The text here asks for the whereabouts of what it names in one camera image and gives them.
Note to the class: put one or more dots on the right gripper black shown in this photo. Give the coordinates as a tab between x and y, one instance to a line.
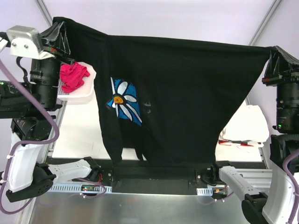
281	79

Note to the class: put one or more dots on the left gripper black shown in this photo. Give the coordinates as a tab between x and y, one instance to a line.
57	55

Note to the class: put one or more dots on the black t shirt daisy logo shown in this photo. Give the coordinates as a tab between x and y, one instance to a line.
169	99

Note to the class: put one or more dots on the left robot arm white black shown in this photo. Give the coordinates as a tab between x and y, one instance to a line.
28	104

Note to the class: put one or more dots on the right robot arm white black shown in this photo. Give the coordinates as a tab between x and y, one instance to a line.
280	205

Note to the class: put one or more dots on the pink t shirt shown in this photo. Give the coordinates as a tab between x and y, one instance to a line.
72	76

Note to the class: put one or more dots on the white plastic basket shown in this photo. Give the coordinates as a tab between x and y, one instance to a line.
82	94

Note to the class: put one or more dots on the folded white t shirt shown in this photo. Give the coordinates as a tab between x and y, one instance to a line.
248	124

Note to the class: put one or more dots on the red white folded shirt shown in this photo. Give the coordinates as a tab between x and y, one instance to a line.
241	143

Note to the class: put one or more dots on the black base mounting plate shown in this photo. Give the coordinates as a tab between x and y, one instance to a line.
141	177

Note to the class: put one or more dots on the left aluminium frame post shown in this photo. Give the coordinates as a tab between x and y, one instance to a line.
44	11

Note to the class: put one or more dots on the aluminium frame post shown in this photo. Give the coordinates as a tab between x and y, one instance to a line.
265	22
44	11

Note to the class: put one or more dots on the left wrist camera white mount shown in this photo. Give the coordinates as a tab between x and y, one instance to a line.
24	42

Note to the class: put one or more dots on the right aluminium frame post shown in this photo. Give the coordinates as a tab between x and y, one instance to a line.
265	22

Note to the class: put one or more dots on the aluminium rail extrusion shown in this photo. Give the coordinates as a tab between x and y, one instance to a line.
258	178

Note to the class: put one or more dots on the right white cable duct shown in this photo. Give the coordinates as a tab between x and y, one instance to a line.
204	191

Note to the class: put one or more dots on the white cable duct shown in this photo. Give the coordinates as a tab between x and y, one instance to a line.
204	191
79	188

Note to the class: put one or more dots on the left white cable duct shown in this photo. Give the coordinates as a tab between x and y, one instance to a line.
79	188

